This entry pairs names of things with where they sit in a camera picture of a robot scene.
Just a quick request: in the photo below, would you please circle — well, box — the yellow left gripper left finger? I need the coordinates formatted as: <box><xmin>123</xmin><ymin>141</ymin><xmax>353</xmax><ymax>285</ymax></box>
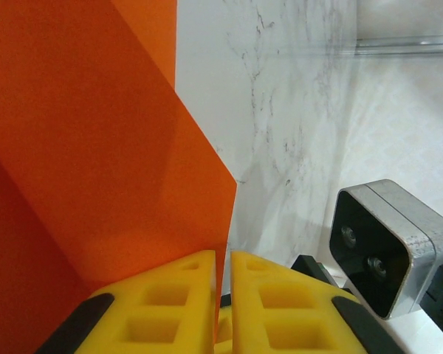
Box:
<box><xmin>35</xmin><ymin>249</ymin><xmax>217</xmax><ymax>354</ymax></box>

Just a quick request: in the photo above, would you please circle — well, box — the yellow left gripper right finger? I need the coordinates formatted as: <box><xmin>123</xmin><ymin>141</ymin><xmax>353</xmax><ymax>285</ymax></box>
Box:
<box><xmin>230</xmin><ymin>250</ymin><xmax>407</xmax><ymax>354</ymax></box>

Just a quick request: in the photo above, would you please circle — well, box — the orange paper sheet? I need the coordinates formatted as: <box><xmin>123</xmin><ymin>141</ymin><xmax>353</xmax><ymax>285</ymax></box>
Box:
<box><xmin>0</xmin><ymin>0</ymin><xmax>238</xmax><ymax>354</ymax></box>

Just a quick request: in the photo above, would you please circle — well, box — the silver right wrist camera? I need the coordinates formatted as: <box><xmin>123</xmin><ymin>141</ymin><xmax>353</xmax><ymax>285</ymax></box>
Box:
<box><xmin>329</xmin><ymin>178</ymin><xmax>443</xmax><ymax>320</ymax></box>

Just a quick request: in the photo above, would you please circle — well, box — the aluminium frame post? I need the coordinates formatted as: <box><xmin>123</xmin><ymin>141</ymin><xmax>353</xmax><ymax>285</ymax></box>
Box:
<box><xmin>354</xmin><ymin>32</ymin><xmax>443</xmax><ymax>57</ymax></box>

